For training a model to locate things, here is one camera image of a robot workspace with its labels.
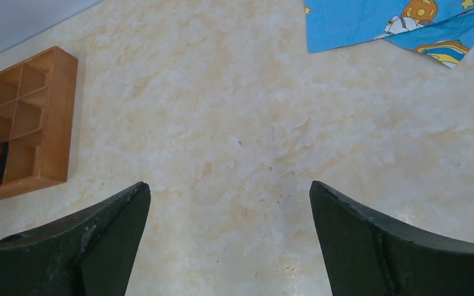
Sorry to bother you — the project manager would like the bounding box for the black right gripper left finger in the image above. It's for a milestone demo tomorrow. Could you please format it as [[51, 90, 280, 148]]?
[[0, 182, 151, 295]]

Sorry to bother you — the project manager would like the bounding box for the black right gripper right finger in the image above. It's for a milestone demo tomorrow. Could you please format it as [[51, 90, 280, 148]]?
[[309, 181, 474, 295]]

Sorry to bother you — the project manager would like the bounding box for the wooden compartment tray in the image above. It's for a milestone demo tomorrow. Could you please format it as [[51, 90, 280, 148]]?
[[0, 46, 78, 200]]

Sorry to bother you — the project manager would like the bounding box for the blue cartoon print cloth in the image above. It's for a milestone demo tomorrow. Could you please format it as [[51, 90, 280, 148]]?
[[304, 0, 474, 68]]

